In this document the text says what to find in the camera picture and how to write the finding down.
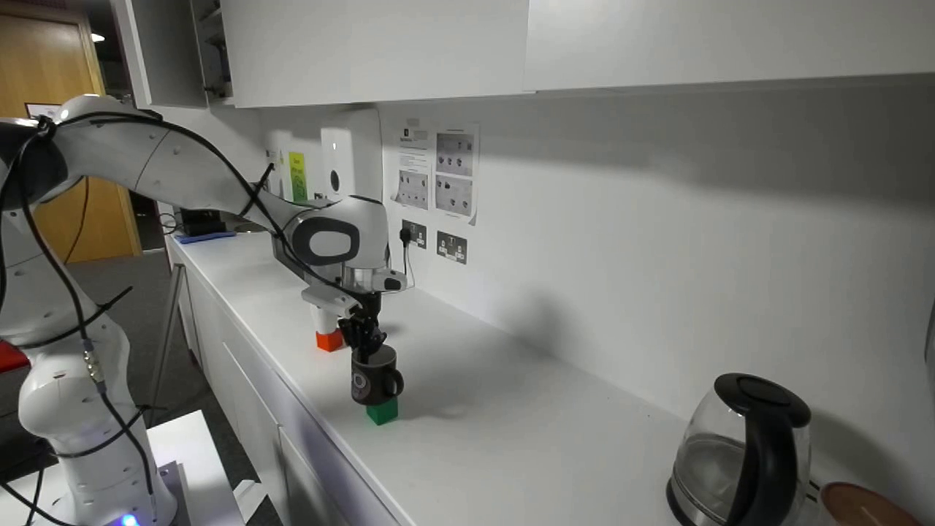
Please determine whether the white robot base table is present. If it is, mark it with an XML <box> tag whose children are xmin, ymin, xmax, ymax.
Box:
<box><xmin>0</xmin><ymin>405</ymin><xmax>245</xmax><ymax>526</ymax></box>

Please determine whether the white container green yellow label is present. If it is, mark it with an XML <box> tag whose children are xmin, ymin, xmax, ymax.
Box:
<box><xmin>267</xmin><ymin>129</ymin><xmax>326</xmax><ymax>206</ymax></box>

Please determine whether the wooden door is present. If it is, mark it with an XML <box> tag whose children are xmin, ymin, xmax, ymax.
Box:
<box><xmin>0</xmin><ymin>6</ymin><xmax>143</xmax><ymax>268</ymax></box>

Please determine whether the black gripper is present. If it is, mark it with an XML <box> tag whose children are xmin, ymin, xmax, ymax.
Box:
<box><xmin>339</xmin><ymin>290</ymin><xmax>394</xmax><ymax>363</ymax></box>

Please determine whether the green cube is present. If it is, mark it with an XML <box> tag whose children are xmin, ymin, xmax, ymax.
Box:
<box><xmin>367</xmin><ymin>395</ymin><xmax>403</xmax><ymax>425</ymax></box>

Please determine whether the empty double wall socket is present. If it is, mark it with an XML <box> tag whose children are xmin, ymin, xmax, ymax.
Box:
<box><xmin>435</xmin><ymin>228</ymin><xmax>472</xmax><ymax>265</ymax></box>

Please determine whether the glass electric kettle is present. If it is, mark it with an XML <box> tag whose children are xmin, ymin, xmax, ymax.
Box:
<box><xmin>663</xmin><ymin>371</ymin><xmax>818</xmax><ymax>526</ymax></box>

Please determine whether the black coffee machine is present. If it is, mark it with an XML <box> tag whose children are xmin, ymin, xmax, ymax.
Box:
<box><xmin>174</xmin><ymin>200</ymin><xmax>238</xmax><ymax>246</ymax></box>

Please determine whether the photo poster under text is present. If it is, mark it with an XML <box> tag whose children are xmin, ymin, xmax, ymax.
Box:
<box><xmin>394</xmin><ymin>167</ymin><xmax>434</xmax><ymax>209</ymax></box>

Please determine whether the wall socket with plug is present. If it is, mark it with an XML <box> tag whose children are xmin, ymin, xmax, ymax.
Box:
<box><xmin>397</xmin><ymin>219</ymin><xmax>429</xmax><ymax>252</ymax></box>

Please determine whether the white base cabinet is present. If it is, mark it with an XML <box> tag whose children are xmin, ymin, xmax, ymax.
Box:
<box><xmin>174</xmin><ymin>237</ymin><xmax>403</xmax><ymax>526</ymax></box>

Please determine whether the red object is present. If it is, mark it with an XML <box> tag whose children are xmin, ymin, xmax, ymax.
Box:
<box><xmin>0</xmin><ymin>336</ymin><xmax>31</xmax><ymax>373</ymax></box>

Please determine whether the round wooden board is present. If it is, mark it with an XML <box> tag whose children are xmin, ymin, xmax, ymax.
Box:
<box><xmin>818</xmin><ymin>479</ymin><xmax>925</xmax><ymax>526</ymax></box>

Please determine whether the black microwave power cable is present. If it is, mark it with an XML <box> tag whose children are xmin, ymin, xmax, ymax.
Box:
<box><xmin>391</xmin><ymin>225</ymin><xmax>418</xmax><ymax>295</ymax></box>

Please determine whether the white wall cabinet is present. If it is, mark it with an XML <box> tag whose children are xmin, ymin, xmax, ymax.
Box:
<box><xmin>218</xmin><ymin>0</ymin><xmax>536</xmax><ymax>110</ymax></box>
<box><xmin>530</xmin><ymin>0</ymin><xmax>935</xmax><ymax>97</ymax></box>

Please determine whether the text instruction poster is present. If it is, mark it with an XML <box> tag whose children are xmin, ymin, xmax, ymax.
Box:
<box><xmin>397</xmin><ymin>116</ymin><xmax>434</xmax><ymax>148</ymax></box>

